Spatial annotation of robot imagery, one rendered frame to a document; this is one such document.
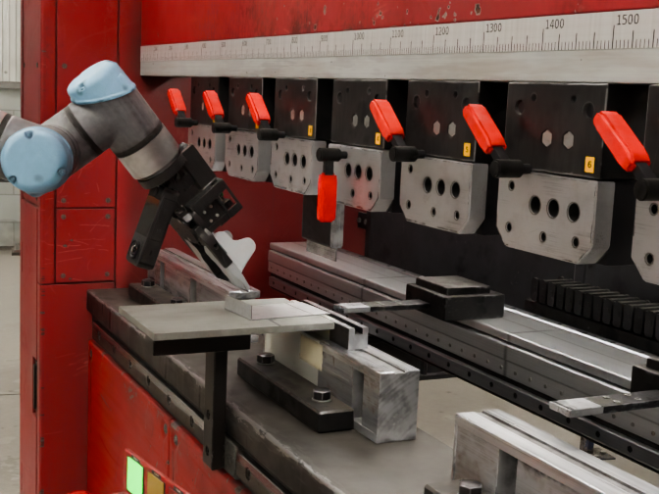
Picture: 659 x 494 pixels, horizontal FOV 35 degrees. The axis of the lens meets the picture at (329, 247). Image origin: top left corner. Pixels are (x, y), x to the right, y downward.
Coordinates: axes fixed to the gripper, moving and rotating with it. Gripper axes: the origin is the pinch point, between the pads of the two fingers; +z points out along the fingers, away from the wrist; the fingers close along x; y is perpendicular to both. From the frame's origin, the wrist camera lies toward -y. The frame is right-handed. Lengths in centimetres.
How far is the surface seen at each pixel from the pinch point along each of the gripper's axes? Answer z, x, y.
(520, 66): -20, -52, 25
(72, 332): 24, 85, -15
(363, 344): 14.4, -14.1, 6.3
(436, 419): 207, 200, 80
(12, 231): 168, 682, 45
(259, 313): 6.1, -1.5, 0.3
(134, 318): -4.9, 2.1, -13.3
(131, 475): 7.1, -8.0, -28.2
